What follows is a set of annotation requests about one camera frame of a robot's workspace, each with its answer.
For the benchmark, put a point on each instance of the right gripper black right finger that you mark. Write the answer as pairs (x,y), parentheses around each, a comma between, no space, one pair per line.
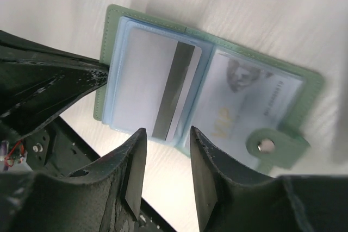
(230,196)

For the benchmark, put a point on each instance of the green card holder wallet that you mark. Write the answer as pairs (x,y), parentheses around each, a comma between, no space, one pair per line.
(279,147)

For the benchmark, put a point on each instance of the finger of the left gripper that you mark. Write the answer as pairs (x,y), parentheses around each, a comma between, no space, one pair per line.
(38,83)

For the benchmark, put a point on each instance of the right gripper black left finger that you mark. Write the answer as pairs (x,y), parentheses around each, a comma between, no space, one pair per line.
(104,195)

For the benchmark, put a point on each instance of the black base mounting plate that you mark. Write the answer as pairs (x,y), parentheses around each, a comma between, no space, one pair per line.
(58,150)

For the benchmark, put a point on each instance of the white card with black stripe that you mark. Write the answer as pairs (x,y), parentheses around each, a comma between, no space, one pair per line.
(154,82)

